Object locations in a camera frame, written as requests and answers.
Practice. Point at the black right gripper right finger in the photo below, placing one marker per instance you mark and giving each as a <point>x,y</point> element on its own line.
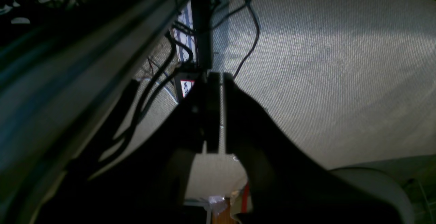
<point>287,186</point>

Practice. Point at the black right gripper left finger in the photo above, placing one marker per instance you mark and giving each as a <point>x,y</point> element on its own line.
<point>151,181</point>

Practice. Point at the grey chair seat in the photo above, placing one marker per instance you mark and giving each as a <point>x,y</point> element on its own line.
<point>380,185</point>

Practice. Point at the black power strip box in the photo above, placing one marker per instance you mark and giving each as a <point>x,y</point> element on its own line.
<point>195,55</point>

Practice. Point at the aluminium table frame rail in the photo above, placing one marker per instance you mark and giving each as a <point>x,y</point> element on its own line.
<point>60,82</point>

